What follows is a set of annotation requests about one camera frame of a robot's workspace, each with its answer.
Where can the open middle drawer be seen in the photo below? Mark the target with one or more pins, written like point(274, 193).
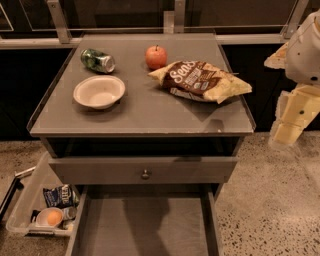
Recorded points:
point(146, 220)

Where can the white paper bowl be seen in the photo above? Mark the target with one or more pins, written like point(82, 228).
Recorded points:
point(99, 92)

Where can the green soda can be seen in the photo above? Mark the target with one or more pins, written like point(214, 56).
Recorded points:
point(97, 61)

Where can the small bowl with orange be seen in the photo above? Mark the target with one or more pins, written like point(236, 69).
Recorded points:
point(49, 217)

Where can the small can in bin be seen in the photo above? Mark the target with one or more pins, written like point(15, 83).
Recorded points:
point(69, 213)

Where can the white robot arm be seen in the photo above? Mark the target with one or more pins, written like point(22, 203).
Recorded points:
point(300, 58)

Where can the metal railing frame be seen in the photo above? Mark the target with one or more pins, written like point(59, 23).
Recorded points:
point(63, 23)

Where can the red apple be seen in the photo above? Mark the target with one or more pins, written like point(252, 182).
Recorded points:
point(155, 57)

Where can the clear plastic bin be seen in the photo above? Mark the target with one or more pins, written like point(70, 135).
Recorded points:
point(31, 202)

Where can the blue chip bag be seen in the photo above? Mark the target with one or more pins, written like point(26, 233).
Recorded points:
point(61, 197)

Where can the top drawer with knob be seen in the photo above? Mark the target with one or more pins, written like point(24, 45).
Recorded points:
point(143, 170)

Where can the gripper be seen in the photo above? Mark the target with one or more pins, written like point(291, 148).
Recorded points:
point(304, 57)

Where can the brown chip bag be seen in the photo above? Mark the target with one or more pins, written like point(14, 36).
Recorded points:
point(200, 81)

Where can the grey drawer cabinet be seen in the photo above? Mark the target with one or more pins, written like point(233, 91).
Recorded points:
point(147, 121)

